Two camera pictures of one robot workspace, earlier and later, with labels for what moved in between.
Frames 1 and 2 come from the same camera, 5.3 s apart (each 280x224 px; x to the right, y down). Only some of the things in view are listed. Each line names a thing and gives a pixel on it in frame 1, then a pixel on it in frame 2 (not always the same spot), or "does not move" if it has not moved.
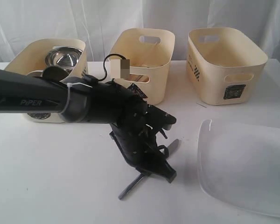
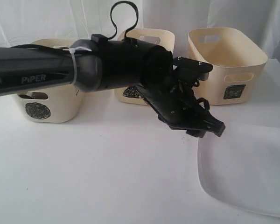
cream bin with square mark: x=225 y=68 does not move
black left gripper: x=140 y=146 -> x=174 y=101
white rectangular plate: x=245 y=166 does not move
